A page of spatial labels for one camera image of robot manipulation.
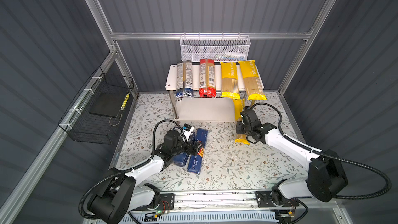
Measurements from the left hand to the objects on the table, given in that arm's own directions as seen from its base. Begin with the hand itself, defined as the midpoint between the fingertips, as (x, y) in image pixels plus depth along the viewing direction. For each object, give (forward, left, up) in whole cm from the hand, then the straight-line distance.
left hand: (197, 139), depth 85 cm
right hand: (+6, -25, +3) cm, 26 cm away
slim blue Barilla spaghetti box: (-10, +1, -6) cm, 11 cm away
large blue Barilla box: (-9, +9, -3) cm, 13 cm away
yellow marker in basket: (+15, +37, +18) cm, 43 cm away
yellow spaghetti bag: (+17, -25, +8) cm, 31 cm away
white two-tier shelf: (+27, -2, -6) cm, 28 cm away
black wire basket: (+9, +48, +19) cm, 52 cm away
